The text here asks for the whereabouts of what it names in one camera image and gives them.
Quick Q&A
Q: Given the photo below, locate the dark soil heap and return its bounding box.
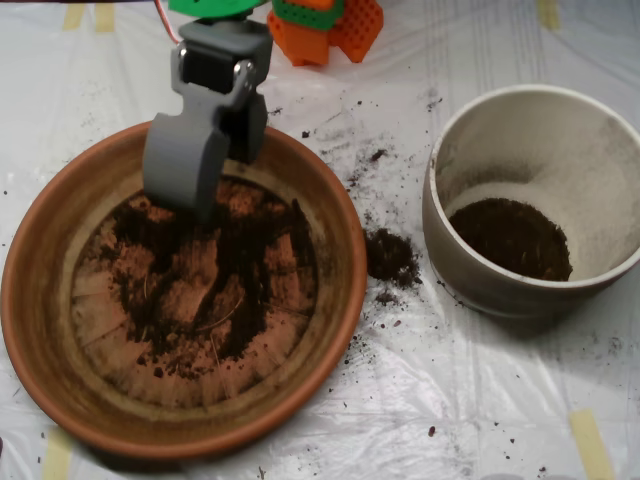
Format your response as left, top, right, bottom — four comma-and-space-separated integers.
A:
94, 192, 314, 379

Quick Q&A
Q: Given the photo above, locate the orange green robot base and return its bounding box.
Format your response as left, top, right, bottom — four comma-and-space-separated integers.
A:
266, 0, 386, 68

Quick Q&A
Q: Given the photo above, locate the spilled soil pile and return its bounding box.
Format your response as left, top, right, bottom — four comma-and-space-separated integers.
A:
364, 227, 421, 289

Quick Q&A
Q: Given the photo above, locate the terracotta clay bowl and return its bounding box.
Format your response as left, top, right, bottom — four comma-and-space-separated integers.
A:
0, 113, 370, 461

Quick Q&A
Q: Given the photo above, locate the white ceramic pot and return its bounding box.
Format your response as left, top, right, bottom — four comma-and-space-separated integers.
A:
422, 83, 640, 321

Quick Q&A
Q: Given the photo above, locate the beige masking tape strip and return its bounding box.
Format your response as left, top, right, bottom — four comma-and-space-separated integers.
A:
62, 3, 86, 31
568, 408, 616, 480
94, 3, 117, 34
42, 427, 76, 480
537, 0, 561, 31

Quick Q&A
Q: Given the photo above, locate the clear plastic cover sheet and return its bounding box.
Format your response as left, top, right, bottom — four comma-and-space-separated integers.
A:
0, 2, 640, 480

